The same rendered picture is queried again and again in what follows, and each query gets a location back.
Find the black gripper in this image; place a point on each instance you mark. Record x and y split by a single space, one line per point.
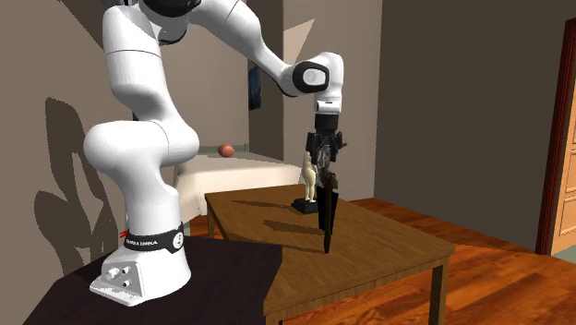
326 123

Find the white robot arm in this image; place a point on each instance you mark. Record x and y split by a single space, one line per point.
144 148

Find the cream figure on black base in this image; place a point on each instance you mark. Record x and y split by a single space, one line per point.
309 180

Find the black tapered tall object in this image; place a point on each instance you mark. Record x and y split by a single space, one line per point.
325 211

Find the red round cushion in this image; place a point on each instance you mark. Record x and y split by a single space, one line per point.
226 150

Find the white bed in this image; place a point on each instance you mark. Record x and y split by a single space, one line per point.
234 180

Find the brown wooden table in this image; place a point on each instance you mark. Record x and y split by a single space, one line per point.
382 256

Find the dark robot stand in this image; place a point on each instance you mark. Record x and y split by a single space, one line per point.
225 288

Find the dark red framed door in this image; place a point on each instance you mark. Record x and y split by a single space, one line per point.
565 180

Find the dark blue wall picture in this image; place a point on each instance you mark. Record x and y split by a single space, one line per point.
254 90

